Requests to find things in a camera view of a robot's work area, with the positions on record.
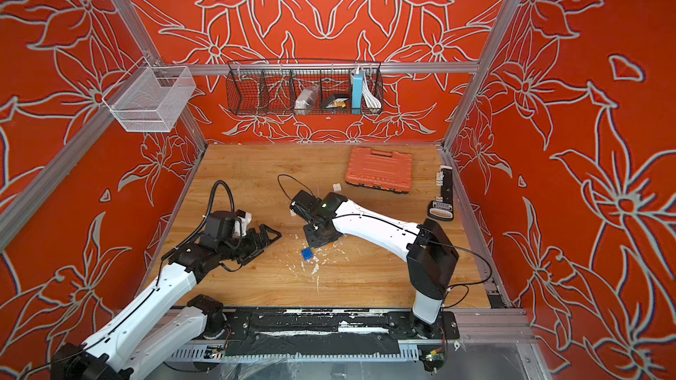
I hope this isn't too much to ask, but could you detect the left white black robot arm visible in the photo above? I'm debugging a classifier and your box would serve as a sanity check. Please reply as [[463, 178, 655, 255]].
[[49, 180, 282, 379]]

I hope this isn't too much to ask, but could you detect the black wire wall basket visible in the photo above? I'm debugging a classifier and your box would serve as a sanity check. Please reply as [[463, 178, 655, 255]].
[[225, 59, 385, 116]]

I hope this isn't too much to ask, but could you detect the black handheld scraper tool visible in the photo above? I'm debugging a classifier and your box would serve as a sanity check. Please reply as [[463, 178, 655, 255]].
[[427, 165, 454, 222]]

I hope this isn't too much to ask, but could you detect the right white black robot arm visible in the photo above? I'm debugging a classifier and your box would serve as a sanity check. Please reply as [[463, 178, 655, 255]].
[[290, 190, 493, 331]]

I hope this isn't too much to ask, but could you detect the clear plastic wall bin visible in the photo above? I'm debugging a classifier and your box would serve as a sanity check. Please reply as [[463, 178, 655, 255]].
[[104, 66, 195, 133]]

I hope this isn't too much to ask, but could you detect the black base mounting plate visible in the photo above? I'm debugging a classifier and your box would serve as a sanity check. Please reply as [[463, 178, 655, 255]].
[[211, 307, 459, 358]]

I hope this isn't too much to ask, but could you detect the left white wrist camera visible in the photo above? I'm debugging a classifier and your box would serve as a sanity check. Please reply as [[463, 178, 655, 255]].
[[232, 209, 253, 238]]

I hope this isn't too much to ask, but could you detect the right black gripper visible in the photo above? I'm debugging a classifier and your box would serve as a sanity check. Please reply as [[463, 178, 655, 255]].
[[301, 215, 380, 251]]

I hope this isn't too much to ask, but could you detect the silver packet in basket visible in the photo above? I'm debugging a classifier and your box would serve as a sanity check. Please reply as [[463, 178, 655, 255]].
[[294, 85, 320, 115]]

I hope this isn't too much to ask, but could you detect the blue lego brick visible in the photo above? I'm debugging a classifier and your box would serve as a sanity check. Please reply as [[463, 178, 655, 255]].
[[301, 248, 313, 260]]

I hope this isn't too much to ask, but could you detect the light blue box in basket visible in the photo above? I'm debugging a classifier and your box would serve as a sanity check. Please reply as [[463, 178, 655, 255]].
[[350, 70, 364, 114]]

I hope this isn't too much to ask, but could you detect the orange plastic tool case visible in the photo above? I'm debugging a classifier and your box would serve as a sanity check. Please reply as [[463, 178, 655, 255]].
[[345, 147, 413, 194]]

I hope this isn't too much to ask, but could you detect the white cable in basket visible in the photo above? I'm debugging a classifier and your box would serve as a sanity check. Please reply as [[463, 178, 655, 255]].
[[362, 82, 384, 114]]

